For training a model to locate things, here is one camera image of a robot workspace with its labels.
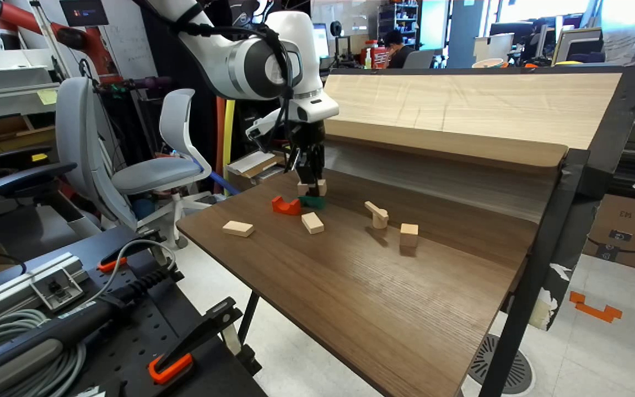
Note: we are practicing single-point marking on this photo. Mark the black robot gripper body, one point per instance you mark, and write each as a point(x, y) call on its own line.
point(309, 143)

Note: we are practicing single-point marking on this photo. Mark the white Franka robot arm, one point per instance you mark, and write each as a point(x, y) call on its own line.
point(236, 63)

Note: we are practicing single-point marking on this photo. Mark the green rectangular block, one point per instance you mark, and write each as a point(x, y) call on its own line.
point(315, 203)

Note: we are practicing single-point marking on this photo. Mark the orange notched block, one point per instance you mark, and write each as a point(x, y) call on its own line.
point(285, 207)

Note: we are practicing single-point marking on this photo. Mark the T-shaped wood block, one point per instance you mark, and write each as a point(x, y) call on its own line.
point(378, 215)

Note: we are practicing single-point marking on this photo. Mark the stacked wooden boards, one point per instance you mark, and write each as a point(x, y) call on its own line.
point(254, 166)

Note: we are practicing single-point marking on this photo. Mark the small wood cube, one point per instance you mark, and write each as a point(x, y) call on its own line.
point(409, 235)

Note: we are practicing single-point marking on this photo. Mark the white office chair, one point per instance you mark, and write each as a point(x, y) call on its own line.
point(159, 175)

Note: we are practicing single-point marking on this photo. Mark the grey high-back office chair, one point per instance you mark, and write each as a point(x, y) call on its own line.
point(83, 145)

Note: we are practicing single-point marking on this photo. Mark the black perforated mounting board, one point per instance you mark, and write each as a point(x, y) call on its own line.
point(126, 345)

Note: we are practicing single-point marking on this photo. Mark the round floor drain grate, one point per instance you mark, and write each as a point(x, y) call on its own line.
point(522, 367)

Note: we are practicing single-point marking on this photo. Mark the cardboard box with black print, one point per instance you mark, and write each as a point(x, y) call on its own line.
point(629, 227)

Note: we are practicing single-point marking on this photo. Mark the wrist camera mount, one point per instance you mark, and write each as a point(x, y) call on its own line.
point(265, 123)

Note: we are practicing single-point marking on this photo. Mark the black metal table frame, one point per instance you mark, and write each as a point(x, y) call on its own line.
point(552, 220)

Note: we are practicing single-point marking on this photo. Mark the orange floor marker bracket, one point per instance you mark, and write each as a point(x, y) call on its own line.
point(593, 310)

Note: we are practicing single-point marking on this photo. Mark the silver aluminium rail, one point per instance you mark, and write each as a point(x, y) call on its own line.
point(9, 287)

